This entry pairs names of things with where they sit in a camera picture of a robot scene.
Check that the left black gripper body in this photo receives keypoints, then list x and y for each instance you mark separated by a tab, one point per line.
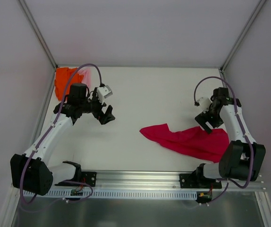
100	111

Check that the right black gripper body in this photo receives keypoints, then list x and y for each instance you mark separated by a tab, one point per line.
206	117

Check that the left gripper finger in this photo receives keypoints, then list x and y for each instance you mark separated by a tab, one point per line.
105	119
108	112

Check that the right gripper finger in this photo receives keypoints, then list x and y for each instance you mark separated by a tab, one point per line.
206	128
201	120

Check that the red t shirt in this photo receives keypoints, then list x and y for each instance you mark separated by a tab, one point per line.
193	142

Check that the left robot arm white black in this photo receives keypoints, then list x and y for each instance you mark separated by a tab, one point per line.
65	115

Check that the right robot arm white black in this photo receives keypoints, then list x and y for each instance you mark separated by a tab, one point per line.
243	158

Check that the pink t shirt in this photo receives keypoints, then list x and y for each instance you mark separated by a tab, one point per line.
86	73

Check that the orange t shirt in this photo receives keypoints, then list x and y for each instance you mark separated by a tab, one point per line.
61	79

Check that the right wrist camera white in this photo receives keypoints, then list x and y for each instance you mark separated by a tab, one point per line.
204	103

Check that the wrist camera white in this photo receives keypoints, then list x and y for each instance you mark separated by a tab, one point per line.
103	93
204	103

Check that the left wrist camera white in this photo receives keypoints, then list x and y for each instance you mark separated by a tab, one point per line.
103	93

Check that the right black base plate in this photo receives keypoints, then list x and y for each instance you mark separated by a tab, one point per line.
193	181

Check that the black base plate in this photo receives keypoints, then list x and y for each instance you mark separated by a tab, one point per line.
88	177
193	181

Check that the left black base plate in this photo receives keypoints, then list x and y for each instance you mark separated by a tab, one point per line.
88	177

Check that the white slotted cable duct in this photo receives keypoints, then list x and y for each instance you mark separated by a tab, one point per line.
123	194

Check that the aluminium mounting rail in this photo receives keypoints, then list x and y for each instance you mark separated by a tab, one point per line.
138	178

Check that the left aluminium frame post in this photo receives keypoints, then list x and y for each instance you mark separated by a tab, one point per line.
31	21

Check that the aluminium frame post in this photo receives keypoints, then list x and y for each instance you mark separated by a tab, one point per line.
31	21
256	11

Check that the right aluminium frame post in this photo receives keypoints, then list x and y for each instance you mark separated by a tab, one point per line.
256	11

